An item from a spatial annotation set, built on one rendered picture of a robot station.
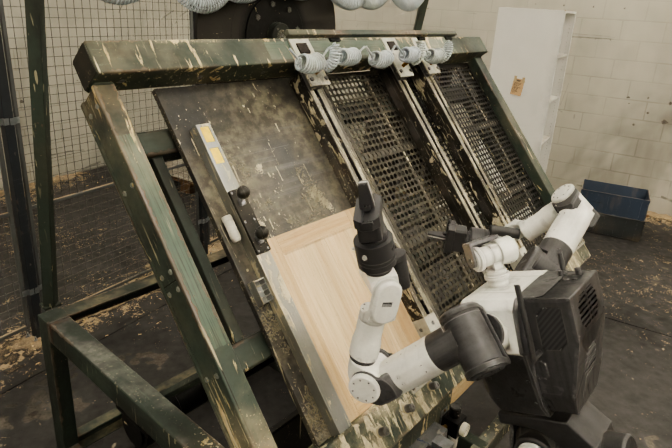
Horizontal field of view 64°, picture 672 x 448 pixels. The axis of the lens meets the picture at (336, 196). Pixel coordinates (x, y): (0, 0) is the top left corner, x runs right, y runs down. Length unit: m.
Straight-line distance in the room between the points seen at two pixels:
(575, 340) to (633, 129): 5.51
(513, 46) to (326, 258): 3.97
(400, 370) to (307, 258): 0.52
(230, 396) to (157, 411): 0.50
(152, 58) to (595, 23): 5.61
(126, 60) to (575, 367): 1.33
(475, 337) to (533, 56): 4.32
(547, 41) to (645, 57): 1.59
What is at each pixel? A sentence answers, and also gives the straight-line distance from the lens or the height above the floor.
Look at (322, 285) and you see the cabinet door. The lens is 1.67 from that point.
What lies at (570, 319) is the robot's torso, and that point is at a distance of 1.30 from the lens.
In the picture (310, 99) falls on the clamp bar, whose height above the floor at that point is 1.67.
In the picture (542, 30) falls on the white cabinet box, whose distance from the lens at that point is 5.34.
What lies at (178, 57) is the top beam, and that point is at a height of 1.82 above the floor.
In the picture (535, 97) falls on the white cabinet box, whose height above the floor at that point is 1.29.
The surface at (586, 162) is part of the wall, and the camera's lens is 6.84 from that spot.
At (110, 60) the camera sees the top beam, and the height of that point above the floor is 1.82.
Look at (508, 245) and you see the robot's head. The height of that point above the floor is 1.45.
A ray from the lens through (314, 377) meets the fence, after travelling 1.55.
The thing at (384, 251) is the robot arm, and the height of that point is 1.50.
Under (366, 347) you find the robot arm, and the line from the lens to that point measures 1.32.
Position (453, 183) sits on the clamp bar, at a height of 1.32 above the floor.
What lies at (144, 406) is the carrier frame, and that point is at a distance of 1.88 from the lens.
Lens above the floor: 1.99
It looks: 19 degrees down
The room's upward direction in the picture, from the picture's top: 3 degrees clockwise
